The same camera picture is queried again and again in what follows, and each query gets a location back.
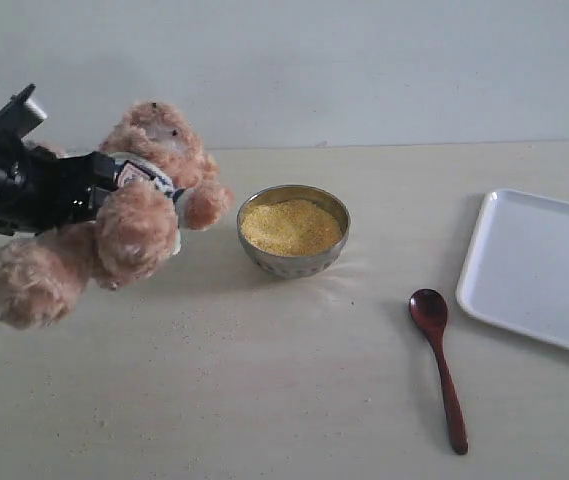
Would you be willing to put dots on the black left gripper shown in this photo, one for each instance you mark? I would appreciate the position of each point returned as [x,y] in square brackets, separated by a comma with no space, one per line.
[41,191]

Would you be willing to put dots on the pink teddy bear striped sweater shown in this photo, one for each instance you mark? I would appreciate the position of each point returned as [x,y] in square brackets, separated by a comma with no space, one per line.
[165,181]

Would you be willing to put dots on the dark red wooden spoon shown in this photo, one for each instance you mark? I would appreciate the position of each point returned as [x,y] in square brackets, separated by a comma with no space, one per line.
[429,311]

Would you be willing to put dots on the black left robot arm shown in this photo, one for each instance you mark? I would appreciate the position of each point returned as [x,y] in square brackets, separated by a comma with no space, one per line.
[39,190]

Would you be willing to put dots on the metal bowl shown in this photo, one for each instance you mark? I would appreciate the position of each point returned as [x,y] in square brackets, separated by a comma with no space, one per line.
[303,266]

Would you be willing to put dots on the yellow millet grains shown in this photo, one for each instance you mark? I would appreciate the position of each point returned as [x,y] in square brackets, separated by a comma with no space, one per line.
[291,228]

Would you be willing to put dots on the white rectangular plastic tray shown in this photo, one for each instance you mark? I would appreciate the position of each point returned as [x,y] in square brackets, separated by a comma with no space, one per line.
[515,275]

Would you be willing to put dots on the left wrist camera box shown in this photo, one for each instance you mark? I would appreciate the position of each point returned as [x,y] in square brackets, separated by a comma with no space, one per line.
[23,113]

